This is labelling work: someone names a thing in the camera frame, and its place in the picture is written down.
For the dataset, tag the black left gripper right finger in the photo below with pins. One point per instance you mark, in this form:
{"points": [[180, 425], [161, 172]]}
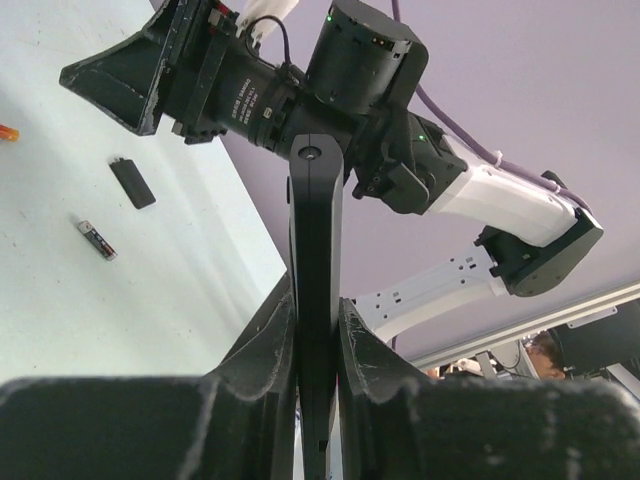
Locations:
{"points": [[397, 423]]}

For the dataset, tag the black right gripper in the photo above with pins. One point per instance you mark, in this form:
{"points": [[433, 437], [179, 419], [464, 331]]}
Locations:
{"points": [[127, 82]]}

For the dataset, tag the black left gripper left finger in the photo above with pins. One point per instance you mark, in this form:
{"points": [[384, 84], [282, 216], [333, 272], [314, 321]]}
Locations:
{"points": [[237, 422]]}

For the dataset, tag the black remote battery cover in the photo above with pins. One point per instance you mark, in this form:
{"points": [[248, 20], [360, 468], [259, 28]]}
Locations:
{"points": [[132, 182]]}

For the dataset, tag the red orange battery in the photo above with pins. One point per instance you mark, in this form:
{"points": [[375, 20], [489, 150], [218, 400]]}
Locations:
{"points": [[9, 134]]}

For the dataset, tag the black remote control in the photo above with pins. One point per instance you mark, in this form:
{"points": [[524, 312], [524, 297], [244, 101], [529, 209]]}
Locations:
{"points": [[316, 203]]}

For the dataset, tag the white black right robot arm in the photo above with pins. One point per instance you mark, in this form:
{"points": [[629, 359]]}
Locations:
{"points": [[346, 114]]}

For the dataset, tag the black silver battery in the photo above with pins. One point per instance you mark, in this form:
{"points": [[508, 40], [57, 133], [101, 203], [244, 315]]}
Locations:
{"points": [[96, 240]]}

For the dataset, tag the person head in background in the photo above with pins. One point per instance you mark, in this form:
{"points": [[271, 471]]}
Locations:
{"points": [[546, 357]]}

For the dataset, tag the aluminium frame beam background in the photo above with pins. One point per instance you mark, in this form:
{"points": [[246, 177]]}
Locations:
{"points": [[593, 304]]}

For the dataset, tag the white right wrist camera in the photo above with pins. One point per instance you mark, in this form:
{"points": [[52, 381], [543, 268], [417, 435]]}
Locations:
{"points": [[253, 9]]}

